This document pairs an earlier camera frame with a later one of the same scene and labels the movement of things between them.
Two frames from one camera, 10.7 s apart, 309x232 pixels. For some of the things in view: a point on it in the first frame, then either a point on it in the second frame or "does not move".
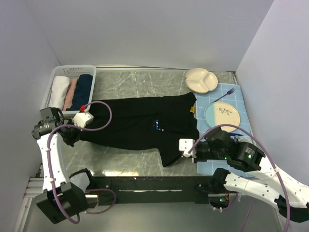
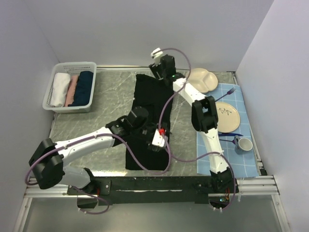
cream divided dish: (200, 80) does not move
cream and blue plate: (218, 114) does not move
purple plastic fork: (228, 93) does not move
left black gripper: (70, 142) -> (151, 146)
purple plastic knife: (234, 134) does not move
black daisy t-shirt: (157, 123) -> (156, 95)
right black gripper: (197, 157) -> (154, 68)
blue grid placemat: (230, 93) does not move
